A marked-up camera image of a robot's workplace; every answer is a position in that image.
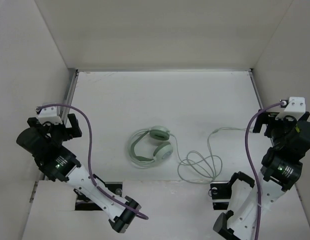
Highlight mint green headphones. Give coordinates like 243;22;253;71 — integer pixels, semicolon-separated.
127;125;174;169

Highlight pale green headphone cable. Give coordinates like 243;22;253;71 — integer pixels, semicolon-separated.
169;127;255;185

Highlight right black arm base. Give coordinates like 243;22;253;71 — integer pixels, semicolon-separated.
208;181;232;211

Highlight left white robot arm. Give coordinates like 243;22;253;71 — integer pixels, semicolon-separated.
16;113;141;233

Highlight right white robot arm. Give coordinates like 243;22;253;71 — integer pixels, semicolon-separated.
210;111;310;240

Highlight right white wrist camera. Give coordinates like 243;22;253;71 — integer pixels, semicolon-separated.
275;96;306;120

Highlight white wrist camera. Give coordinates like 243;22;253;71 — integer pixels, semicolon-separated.
35;106;63;126
275;96;306;120

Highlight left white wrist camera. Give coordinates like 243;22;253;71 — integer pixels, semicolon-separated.
35;106;63;126

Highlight right aluminium rail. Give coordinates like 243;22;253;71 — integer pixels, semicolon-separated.
248;68;263;109

